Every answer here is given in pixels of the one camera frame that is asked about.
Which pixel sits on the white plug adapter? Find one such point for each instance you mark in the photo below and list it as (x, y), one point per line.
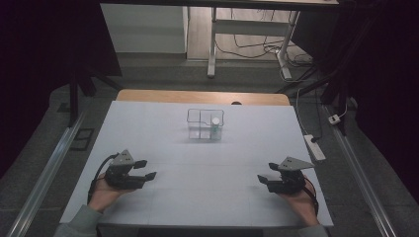
(334, 119)

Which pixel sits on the clear plastic divided container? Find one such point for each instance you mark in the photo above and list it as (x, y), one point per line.
(201, 123)

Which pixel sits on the white table cover sheet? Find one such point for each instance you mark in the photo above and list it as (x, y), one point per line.
(204, 184)

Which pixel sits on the white desk frame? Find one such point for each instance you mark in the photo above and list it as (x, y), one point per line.
(245, 27)

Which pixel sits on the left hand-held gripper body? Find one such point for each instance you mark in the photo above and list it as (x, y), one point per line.
(120, 176)

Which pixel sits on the person's left hand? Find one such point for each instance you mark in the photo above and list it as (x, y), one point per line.
(105, 194)

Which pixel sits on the white power strip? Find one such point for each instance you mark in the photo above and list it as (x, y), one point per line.
(314, 148)

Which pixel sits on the person's right hand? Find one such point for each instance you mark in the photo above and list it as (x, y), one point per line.
(301, 205)

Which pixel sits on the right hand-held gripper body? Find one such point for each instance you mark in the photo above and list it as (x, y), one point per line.
(290, 179)

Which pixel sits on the white cabinet panel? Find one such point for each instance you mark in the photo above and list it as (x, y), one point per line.
(145, 28)

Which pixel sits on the metal floor rail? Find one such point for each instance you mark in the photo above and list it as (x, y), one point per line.
(39, 184)
(362, 184)

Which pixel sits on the black stand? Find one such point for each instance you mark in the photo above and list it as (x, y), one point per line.
(332, 89)
(74, 98)

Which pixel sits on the dark curtain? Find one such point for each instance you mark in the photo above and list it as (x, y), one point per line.
(36, 65)
(388, 82)

